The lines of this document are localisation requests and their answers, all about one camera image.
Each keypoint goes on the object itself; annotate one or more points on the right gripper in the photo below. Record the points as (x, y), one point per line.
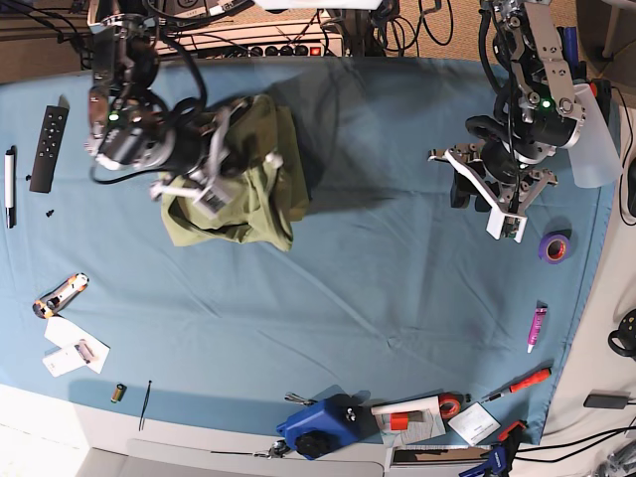
(203, 161)

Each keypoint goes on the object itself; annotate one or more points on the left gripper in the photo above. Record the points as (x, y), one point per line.
(485, 176)

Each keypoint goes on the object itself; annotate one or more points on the olive green t-shirt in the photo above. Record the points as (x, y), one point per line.
(265, 199)

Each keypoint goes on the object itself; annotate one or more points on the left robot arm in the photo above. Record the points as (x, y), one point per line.
(536, 114)

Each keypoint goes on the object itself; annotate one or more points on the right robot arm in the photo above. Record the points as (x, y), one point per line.
(126, 118)

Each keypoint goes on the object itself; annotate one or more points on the purple tape roll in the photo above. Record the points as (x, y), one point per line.
(554, 248)

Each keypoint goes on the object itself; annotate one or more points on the translucent plastic cup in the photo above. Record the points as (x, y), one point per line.
(593, 158)

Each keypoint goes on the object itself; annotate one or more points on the pink glue tube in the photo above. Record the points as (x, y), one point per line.
(540, 314)

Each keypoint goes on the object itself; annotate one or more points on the blue table cloth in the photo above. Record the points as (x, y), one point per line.
(387, 293)

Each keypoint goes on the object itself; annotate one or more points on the orange black tool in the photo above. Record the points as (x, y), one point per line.
(601, 89)

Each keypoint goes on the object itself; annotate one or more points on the black remote control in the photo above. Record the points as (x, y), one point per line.
(48, 148)

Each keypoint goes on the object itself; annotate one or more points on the orange grey utility knife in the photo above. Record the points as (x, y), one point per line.
(52, 303)

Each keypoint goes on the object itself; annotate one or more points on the white marker pen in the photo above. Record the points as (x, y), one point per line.
(9, 186)

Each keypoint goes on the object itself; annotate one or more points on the orange tape roll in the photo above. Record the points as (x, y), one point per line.
(449, 405)

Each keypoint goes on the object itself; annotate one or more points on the white paper card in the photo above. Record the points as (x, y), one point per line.
(62, 333)

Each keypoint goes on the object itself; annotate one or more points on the small green battery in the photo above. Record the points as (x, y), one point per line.
(118, 393)

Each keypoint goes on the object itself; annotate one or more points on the white rolled paper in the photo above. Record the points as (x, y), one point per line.
(428, 405)

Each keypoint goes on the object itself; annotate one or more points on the white square booklet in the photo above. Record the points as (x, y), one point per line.
(474, 424)

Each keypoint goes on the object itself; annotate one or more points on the small orange block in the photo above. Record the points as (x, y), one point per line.
(399, 421)

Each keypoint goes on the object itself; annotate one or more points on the black power adapter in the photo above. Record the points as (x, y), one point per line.
(606, 401)

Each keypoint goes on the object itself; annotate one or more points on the black tweezers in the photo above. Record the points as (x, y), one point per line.
(141, 422)

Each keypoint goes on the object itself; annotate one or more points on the blue plastic device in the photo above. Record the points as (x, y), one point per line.
(321, 427)

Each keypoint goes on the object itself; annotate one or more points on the blue orange clamp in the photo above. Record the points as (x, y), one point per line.
(498, 461)

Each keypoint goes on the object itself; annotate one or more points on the orange handled screwdriver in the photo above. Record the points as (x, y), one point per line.
(529, 381)

